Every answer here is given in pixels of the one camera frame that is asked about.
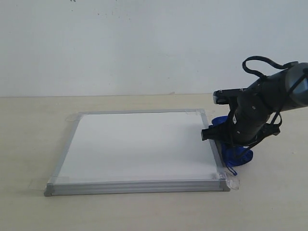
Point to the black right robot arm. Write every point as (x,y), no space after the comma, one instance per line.
(283,91)

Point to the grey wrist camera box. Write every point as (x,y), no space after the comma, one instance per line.
(229,96)

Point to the clear tape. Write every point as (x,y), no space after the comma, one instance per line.
(227,181)
(200,112)

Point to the blue cloth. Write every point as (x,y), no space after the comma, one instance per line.
(231,154)

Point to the white board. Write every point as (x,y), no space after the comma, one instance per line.
(137,151)

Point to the clear tape near right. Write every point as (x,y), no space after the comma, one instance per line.
(227,181)

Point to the clear tape far right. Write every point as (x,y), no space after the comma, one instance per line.
(200,112)

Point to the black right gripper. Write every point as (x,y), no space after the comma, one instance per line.
(246,124)

